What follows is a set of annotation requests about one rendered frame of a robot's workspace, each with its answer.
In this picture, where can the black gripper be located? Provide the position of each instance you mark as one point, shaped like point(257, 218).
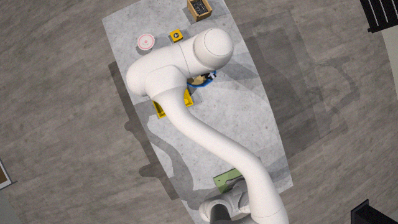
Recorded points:
point(209, 75)

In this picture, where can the yellow square tray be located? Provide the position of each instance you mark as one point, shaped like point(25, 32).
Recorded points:
point(187, 99)

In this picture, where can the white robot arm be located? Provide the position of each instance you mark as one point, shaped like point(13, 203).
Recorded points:
point(162, 75)

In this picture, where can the wooden crate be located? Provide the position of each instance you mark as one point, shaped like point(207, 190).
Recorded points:
point(199, 9)

